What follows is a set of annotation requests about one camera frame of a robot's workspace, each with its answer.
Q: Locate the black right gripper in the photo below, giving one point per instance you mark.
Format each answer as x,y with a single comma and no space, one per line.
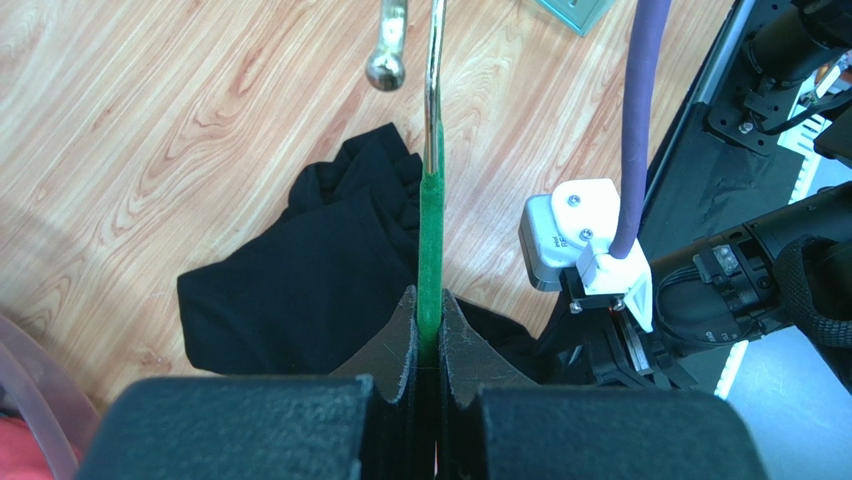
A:
603,347

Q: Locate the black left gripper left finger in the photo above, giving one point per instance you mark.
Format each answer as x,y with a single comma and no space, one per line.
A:
358,422

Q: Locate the transparent brown laundry basket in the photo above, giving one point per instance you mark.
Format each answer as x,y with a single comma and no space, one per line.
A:
38,391

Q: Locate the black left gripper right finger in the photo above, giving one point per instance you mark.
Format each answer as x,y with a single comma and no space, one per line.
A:
499,424

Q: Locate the red garment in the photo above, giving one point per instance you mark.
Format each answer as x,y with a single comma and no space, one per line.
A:
21,456

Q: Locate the black tank top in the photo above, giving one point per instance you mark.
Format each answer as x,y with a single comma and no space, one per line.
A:
318,284

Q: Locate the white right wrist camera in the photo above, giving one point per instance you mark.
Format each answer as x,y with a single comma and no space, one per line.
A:
574,227

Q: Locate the green plastic file rack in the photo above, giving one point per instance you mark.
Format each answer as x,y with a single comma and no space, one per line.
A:
580,16

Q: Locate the dark green velvet hanger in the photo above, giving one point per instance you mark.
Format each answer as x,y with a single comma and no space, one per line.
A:
385,71

